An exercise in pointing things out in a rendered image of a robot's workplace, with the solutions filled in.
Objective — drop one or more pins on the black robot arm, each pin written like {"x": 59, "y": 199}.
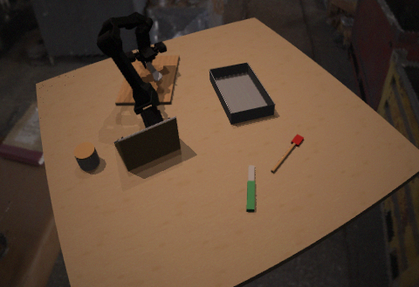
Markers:
{"x": 109, "y": 41}

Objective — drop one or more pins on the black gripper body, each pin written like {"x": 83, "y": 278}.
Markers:
{"x": 132, "y": 56}

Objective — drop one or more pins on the dark grey cylindrical container with tan lid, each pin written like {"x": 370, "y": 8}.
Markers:
{"x": 87, "y": 156}

